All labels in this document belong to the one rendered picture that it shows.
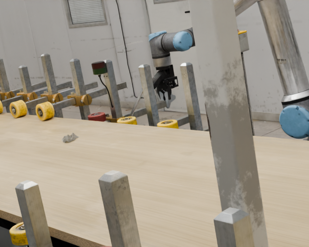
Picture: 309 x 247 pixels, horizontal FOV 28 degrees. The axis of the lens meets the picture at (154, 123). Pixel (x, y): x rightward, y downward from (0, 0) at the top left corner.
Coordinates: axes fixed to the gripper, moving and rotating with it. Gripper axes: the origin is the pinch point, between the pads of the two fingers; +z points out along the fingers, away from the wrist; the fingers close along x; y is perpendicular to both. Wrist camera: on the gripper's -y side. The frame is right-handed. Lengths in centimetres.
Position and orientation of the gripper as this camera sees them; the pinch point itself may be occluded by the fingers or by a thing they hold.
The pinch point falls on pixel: (166, 106)
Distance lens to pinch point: 306.0
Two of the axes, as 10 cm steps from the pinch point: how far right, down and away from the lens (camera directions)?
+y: 7.3, -2.8, 6.3
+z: 1.7, 9.6, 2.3
